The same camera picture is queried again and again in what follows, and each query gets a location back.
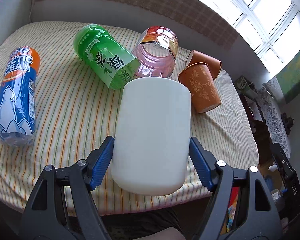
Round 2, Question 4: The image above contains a green tea bottle cup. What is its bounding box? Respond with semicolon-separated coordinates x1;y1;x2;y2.
74;24;140;90

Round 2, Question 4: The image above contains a brown paper cup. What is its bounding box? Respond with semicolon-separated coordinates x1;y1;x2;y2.
186;50;222;80
178;62;222;114

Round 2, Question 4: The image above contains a blue Arctic Ocean bottle cup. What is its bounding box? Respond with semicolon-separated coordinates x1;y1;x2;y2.
0;46;40;147

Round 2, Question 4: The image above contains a near brown paper cup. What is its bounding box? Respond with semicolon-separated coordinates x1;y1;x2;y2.
178;62;222;114

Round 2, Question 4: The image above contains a white lace cloth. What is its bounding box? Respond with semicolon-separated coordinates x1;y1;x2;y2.
256;87;291;159

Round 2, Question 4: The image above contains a white plastic cup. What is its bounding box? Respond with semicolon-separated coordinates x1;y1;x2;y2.
111;77;191;196

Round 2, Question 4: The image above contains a black equipment at right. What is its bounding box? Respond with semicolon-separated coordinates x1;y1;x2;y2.
270;143;300;232

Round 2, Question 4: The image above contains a far brown paper cup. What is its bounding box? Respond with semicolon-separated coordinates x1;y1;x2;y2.
186;50;222;80

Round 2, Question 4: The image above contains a striped yellow table cloth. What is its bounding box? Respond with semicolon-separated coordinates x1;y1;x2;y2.
0;22;259;211

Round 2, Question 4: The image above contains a pink clear bottle cup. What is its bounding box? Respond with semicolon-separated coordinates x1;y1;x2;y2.
132;25;179;78

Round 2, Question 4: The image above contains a white window frame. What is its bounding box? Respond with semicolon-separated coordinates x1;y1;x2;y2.
204;0;300;75

